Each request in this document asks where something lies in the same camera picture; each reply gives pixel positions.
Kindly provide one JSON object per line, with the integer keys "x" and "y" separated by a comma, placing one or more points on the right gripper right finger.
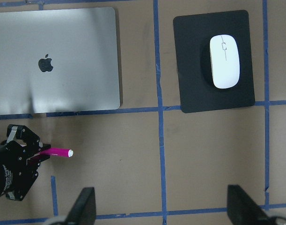
{"x": 242, "y": 210}

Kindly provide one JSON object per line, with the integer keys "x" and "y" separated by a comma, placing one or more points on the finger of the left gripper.
{"x": 43, "y": 147}
{"x": 37, "y": 160}

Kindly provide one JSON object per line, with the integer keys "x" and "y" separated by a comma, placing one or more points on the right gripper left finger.
{"x": 83, "y": 211}

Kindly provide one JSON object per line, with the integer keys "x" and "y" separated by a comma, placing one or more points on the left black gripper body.
{"x": 16, "y": 177}

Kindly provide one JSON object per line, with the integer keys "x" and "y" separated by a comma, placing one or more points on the pink marker pen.
{"x": 58, "y": 152}

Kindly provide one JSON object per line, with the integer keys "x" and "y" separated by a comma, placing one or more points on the white computer mouse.
{"x": 225, "y": 62}

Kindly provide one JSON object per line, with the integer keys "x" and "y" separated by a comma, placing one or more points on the silver laptop notebook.
{"x": 58, "y": 61}

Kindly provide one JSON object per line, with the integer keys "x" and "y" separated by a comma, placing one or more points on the black mousepad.
{"x": 192, "y": 34}

